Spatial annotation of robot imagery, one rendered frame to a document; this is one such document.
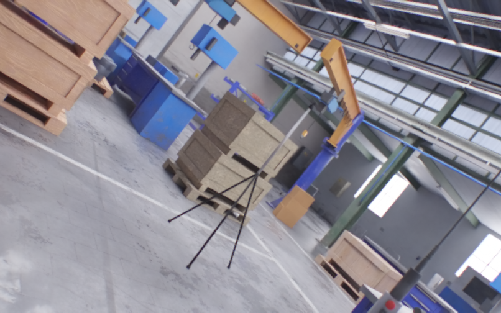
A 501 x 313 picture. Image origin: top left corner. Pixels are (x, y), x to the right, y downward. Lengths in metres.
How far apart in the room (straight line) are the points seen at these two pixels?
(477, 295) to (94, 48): 11.27
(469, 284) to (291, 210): 6.22
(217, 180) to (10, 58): 2.60
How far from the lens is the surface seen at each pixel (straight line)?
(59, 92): 3.96
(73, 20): 3.87
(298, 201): 8.37
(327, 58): 6.01
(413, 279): 1.45
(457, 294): 12.87
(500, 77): 10.93
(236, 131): 4.87
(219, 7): 6.75
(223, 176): 5.03
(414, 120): 10.24
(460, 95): 10.55
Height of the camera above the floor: 1.18
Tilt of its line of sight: 4 degrees down
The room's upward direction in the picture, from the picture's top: 38 degrees clockwise
